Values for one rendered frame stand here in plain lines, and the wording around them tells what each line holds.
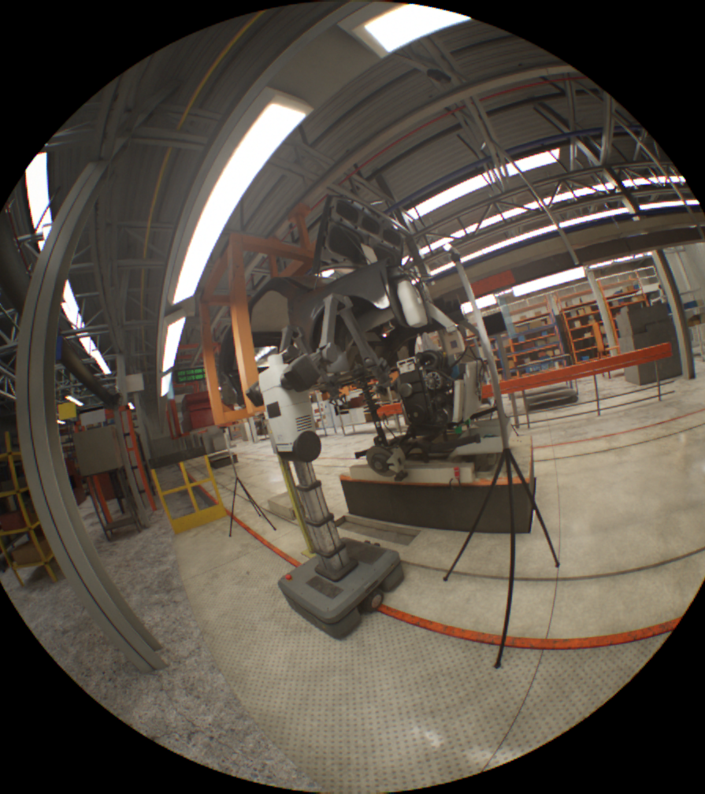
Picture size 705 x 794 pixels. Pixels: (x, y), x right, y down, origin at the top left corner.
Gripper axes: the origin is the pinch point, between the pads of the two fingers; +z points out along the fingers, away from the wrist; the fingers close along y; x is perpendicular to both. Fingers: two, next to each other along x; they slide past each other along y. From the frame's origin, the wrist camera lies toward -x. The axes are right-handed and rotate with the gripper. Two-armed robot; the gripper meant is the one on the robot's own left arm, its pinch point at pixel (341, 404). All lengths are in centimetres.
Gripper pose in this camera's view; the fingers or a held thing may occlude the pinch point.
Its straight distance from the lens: 179.4
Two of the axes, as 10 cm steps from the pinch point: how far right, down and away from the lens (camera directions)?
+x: -4.5, 6.2, -6.4
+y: -7.2, 1.8, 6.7
